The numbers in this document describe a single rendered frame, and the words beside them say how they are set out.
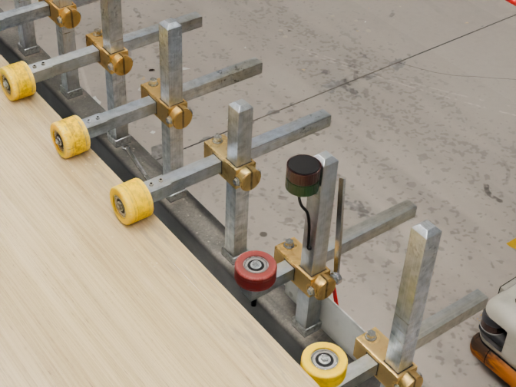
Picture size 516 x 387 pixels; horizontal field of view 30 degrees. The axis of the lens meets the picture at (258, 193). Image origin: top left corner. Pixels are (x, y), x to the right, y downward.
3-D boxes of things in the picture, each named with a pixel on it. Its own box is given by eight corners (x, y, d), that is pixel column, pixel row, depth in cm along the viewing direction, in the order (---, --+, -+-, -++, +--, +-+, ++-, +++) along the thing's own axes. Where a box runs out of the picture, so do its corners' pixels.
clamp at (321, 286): (292, 253, 196) (294, 236, 193) (335, 293, 188) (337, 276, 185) (270, 265, 193) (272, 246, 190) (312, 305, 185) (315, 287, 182)
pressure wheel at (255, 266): (257, 283, 192) (260, 242, 185) (282, 308, 188) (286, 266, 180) (225, 300, 189) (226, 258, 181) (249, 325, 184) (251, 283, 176)
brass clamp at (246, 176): (225, 151, 205) (225, 132, 201) (262, 185, 197) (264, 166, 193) (200, 161, 202) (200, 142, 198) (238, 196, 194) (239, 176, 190)
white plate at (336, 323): (286, 291, 204) (289, 257, 198) (368, 371, 189) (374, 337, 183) (284, 292, 204) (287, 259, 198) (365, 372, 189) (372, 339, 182)
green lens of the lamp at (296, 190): (304, 170, 172) (305, 161, 171) (325, 189, 169) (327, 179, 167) (278, 183, 170) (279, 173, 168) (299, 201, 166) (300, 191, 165)
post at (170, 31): (176, 191, 230) (173, 14, 199) (183, 200, 228) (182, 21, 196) (163, 196, 228) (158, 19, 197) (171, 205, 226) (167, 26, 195)
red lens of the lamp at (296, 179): (305, 160, 171) (306, 150, 169) (327, 177, 167) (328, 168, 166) (279, 171, 168) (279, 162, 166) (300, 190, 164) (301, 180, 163)
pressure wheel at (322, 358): (298, 378, 175) (302, 336, 167) (342, 383, 174) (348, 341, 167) (295, 415, 169) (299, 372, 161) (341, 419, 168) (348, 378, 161)
